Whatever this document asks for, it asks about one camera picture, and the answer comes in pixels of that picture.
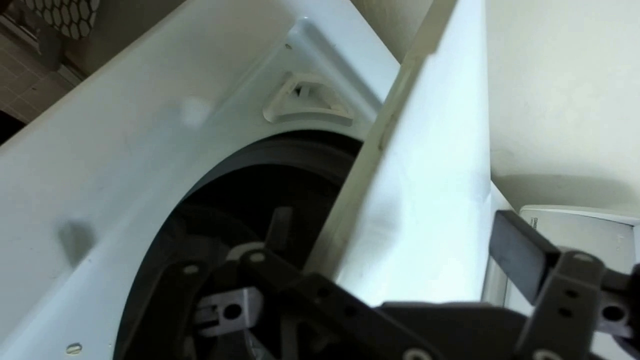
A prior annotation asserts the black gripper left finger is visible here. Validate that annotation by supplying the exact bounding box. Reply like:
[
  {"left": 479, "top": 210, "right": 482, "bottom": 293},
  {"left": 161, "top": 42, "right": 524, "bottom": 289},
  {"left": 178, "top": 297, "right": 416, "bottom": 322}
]
[{"left": 118, "top": 206, "right": 432, "bottom": 360}]

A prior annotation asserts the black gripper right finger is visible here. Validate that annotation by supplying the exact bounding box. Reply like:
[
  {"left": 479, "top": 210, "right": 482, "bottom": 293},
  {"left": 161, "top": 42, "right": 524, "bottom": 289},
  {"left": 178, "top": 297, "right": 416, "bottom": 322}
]
[{"left": 488, "top": 208, "right": 640, "bottom": 360}]

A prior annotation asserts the white washer lid with instructions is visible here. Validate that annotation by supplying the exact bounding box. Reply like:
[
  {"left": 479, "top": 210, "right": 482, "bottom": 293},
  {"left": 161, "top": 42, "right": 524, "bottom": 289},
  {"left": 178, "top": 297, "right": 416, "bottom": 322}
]
[{"left": 302, "top": 0, "right": 515, "bottom": 310}]

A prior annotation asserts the dark wash drum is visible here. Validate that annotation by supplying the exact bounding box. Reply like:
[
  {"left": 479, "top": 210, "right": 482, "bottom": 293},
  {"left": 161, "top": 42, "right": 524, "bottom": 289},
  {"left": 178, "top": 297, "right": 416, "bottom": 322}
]
[{"left": 112, "top": 128, "right": 365, "bottom": 360}]

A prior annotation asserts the white bleach dispenser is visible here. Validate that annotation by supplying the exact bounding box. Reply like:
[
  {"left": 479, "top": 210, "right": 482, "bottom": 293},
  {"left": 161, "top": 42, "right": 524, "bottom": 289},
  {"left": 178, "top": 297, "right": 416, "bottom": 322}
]
[{"left": 262, "top": 68, "right": 358, "bottom": 126}]

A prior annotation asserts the white top-load washing machine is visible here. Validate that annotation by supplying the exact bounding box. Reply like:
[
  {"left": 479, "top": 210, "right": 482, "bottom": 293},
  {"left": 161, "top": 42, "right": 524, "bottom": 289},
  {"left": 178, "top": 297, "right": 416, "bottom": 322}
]
[{"left": 0, "top": 0, "right": 640, "bottom": 360}]

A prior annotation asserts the hexagon patterned basket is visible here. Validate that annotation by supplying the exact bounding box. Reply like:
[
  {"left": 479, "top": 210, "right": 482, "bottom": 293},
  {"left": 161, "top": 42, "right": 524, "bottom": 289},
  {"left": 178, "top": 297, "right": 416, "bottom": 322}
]
[{"left": 22, "top": 0, "right": 103, "bottom": 42}]

